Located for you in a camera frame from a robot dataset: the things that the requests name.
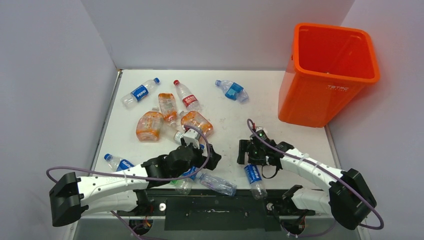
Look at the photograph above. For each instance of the large orange crushed bottle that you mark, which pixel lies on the large orange crushed bottle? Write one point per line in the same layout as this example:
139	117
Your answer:
195	119

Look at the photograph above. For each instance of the blue cap bottle left edge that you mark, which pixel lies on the blue cap bottle left edge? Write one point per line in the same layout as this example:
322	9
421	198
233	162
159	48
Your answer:
117	163

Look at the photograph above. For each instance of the red cap water bottle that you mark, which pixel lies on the red cap water bottle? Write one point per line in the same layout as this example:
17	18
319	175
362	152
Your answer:
188	99

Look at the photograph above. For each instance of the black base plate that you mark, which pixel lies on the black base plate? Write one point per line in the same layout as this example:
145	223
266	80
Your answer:
207	210

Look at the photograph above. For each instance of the flat orange crushed bottle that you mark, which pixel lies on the flat orange crushed bottle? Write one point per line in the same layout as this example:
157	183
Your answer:
149	126

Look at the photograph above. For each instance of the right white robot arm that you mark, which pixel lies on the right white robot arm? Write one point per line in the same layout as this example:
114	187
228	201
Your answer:
344	194

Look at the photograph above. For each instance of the crushed Ganten water bottle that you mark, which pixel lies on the crushed Ganten water bottle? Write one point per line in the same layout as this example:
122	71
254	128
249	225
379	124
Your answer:
216	184

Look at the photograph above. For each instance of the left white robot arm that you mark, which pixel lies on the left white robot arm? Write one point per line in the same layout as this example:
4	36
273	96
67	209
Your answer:
72	197

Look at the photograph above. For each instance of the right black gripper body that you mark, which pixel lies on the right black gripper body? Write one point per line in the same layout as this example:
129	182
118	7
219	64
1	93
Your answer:
255	154

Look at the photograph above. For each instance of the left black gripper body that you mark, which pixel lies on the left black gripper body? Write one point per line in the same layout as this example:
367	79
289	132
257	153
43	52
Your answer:
198	159

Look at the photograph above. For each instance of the crushed blue label bottle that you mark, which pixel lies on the crushed blue label bottle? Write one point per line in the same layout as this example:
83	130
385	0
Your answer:
233	91

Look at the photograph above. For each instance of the crushed orange label bottle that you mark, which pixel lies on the crushed orange label bottle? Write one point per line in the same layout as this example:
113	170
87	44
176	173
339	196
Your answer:
168	108

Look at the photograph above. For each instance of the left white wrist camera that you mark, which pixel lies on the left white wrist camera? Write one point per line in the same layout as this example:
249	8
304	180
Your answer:
191	137

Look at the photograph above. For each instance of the clear Pepsi bottle top left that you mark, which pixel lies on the clear Pepsi bottle top left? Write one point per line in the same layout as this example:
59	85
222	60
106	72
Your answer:
135	96

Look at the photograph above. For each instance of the orange plastic bin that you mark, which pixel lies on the orange plastic bin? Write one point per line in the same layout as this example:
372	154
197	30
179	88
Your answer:
328	66

